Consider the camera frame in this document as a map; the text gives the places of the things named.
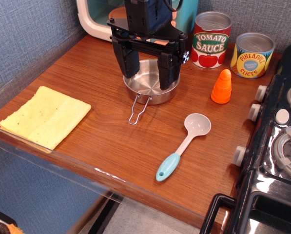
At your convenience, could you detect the tomato sauce can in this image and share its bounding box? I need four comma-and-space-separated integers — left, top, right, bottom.
191, 11, 232, 68

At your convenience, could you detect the grey spoon teal handle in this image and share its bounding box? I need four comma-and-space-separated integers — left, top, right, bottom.
155, 113, 212, 182

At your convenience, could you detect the orange toy carrot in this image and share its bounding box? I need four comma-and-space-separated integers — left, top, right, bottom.
211, 69, 232, 104

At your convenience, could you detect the pineapple slices can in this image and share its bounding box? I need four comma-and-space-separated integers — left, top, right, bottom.
230, 32, 275, 79

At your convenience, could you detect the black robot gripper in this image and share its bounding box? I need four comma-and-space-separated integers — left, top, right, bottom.
107, 0, 189, 90

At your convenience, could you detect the teal toy microwave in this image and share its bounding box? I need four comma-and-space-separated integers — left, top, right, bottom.
76, 0, 198, 41

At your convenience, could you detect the yellow folded towel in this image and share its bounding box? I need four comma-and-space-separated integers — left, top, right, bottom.
0, 86, 91, 154

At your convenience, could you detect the black toy stove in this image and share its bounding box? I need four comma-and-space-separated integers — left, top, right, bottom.
200, 45, 291, 234

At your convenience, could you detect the orange fuzzy object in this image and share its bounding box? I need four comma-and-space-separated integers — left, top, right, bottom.
0, 222, 24, 234

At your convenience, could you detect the small steel pan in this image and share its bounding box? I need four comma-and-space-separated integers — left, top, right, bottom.
123, 59, 180, 125

